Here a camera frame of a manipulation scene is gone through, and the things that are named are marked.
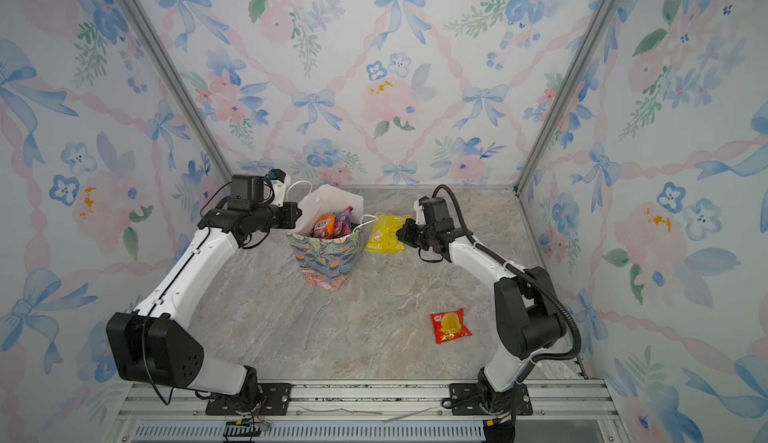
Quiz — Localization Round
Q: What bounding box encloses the red small snack packet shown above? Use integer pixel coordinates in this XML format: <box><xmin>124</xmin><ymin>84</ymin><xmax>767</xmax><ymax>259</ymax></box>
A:
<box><xmin>430</xmin><ymin>309</ymin><xmax>472</xmax><ymax>344</ymax></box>

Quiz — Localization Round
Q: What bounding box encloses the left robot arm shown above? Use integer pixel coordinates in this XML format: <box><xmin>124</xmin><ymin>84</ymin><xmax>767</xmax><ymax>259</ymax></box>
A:
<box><xmin>106</xmin><ymin>169</ymin><xmax>301</xmax><ymax>407</ymax></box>

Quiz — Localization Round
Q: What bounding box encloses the black corrugated cable conduit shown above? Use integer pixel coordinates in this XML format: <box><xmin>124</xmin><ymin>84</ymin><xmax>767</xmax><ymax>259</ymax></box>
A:
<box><xmin>431</xmin><ymin>184</ymin><xmax>582</xmax><ymax>361</ymax></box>

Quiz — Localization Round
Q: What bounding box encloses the purple Fox's berries bag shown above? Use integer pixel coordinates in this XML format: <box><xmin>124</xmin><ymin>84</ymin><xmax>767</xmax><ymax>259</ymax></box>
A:
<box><xmin>332</xmin><ymin>206</ymin><xmax>353</xmax><ymax>239</ymax></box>

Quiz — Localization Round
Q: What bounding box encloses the yellow snack packet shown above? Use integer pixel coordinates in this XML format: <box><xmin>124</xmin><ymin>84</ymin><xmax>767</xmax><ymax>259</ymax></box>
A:
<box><xmin>365</xmin><ymin>212</ymin><xmax>410</xmax><ymax>254</ymax></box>

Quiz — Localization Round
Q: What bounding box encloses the floral paper gift bag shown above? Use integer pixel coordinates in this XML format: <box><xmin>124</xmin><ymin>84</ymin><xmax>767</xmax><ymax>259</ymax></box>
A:
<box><xmin>287</xmin><ymin>185</ymin><xmax>376</xmax><ymax>292</ymax></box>

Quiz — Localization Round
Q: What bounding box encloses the left corner aluminium post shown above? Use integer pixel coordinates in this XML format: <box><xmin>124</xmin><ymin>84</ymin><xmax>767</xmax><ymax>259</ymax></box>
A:
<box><xmin>116</xmin><ymin>0</ymin><xmax>233</xmax><ymax>182</ymax></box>

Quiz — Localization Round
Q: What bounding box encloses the corner aluminium post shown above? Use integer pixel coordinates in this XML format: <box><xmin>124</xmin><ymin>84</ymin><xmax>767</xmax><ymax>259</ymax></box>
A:
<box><xmin>514</xmin><ymin>0</ymin><xmax>620</xmax><ymax>199</ymax></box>
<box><xmin>116</xmin><ymin>0</ymin><xmax>233</xmax><ymax>182</ymax></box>

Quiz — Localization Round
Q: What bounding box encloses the orange Fox's fruits bag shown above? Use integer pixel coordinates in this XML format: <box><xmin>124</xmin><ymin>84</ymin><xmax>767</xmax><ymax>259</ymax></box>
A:
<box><xmin>310</xmin><ymin>213</ymin><xmax>336</xmax><ymax>239</ymax></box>

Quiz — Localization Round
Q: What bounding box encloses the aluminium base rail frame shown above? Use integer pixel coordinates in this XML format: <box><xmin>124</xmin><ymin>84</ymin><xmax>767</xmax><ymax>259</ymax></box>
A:
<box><xmin>105</xmin><ymin>380</ymin><xmax>629</xmax><ymax>442</ymax></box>

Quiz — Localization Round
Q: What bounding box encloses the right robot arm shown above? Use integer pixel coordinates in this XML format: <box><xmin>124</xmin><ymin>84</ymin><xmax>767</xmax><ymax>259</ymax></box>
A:
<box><xmin>396</xmin><ymin>197</ymin><xmax>568</xmax><ymax>394</ymax></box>

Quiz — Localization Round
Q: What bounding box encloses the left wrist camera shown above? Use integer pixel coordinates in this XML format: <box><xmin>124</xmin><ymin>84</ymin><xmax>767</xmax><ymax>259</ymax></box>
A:
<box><xmin>267</xmin><ymin>168</ymin><xmax>292</xmax><ymax>207</ymax></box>

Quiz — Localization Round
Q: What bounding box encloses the right corner aluminium post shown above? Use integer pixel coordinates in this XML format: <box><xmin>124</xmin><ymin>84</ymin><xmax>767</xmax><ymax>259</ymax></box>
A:
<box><xmin>514</xmin><ymin>0</ymin><xmax>620</xmax><ymax>199</ymax></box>

